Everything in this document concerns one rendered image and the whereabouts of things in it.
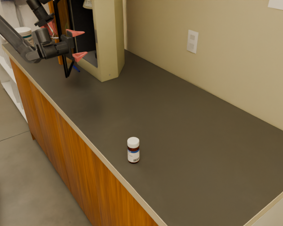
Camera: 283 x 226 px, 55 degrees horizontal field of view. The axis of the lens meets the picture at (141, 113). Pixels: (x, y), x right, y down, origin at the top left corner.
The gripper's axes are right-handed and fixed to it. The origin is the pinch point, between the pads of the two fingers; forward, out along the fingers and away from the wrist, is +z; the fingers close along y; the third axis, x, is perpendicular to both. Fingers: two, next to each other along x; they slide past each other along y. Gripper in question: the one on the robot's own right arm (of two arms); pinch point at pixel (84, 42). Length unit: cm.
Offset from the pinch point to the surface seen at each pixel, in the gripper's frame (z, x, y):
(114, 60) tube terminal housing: 20.2, 8.0, -17.1
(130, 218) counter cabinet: -18, -58, -54
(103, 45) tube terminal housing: 14.1, 7.9, -7.1
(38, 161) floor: -23, 77, -120
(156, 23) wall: 55, 13, -4
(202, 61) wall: 54, -27, -16
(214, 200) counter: -2, -84, -29
